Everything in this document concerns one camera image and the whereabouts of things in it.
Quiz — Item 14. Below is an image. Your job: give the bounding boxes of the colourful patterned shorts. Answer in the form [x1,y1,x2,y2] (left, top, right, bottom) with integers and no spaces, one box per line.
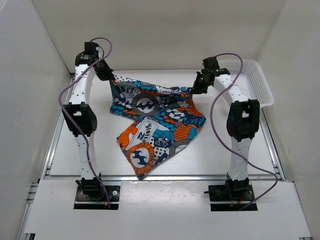
[110,75,206,180]

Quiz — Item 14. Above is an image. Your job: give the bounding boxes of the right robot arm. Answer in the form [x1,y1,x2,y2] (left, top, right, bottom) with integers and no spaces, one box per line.
[191,56,260,200]

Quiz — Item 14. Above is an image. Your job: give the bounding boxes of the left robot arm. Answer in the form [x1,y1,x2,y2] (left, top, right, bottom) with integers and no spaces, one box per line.
[60,40,115,205]

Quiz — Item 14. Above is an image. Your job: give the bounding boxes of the white plastic basket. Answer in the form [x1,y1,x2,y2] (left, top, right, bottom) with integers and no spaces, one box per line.
[214,59,275,108]

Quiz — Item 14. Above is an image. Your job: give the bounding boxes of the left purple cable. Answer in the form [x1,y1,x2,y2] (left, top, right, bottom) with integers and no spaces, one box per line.
[58,37,113,210]

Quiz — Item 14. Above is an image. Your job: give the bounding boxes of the purple cable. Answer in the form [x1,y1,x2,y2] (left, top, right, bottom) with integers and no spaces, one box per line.
[209,52,279,211]
[58,37,113,210]

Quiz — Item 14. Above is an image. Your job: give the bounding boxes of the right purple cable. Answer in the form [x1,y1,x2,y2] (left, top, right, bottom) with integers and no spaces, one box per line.
[209,52,279,211]

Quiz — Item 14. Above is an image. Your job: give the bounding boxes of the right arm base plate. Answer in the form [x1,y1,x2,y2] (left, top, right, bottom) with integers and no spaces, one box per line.
[204,185,258,212]

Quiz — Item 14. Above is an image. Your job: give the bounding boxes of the aluminium front rail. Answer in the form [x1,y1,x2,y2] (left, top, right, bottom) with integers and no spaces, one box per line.
[102,174,275,181]

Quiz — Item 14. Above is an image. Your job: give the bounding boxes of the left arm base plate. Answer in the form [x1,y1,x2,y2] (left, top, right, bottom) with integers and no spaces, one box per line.
[73,180,121,210]

